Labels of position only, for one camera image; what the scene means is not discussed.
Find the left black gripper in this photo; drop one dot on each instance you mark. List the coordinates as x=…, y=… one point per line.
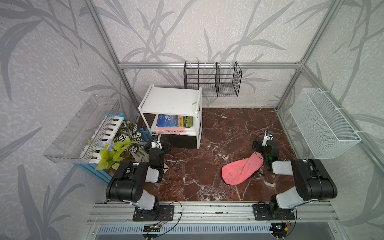
x=154, y=148

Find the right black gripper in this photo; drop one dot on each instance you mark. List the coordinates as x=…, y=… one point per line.
x=263, y=147

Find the pink fluffy cloth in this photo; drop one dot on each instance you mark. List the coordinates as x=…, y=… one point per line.
x=237, y=172

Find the white two-tier bookshelf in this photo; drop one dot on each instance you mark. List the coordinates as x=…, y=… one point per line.
x=179, y=102

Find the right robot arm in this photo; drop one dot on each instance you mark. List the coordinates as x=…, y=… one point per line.
x=312, y=183

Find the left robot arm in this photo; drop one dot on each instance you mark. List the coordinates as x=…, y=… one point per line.
x=128, y=185

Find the pink book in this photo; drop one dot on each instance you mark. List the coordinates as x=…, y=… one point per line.
x=170, y=130

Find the striped leaf plant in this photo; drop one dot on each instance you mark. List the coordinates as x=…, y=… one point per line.
x=130, y=135

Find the green artificial plant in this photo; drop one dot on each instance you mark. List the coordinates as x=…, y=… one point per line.
x=113, y=153

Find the blue white picket crate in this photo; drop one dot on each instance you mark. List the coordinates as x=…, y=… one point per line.
x=103, y=133

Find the clear plastic bin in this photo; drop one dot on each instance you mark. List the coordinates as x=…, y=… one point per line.
x=69, y=146

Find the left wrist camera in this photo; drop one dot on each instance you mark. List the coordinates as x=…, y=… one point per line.
x=156, y=144

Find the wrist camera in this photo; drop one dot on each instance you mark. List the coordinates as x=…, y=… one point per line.
x=267, y=136
x=156, y=144

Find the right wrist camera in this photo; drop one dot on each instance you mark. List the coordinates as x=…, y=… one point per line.
x=267, y=136

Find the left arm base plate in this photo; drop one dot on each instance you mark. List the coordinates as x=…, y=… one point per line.
x=160, y=213

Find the white wire mesh basket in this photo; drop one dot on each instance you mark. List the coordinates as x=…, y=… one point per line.
x=326, y=131

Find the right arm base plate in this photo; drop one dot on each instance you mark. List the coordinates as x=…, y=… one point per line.
x=263, y=212

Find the aluminium mounting rail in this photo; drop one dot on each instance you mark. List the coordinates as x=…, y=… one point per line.
x=213, y=212

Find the black wire organizer basket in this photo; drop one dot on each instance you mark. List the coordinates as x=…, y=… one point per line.
x=216, y=80

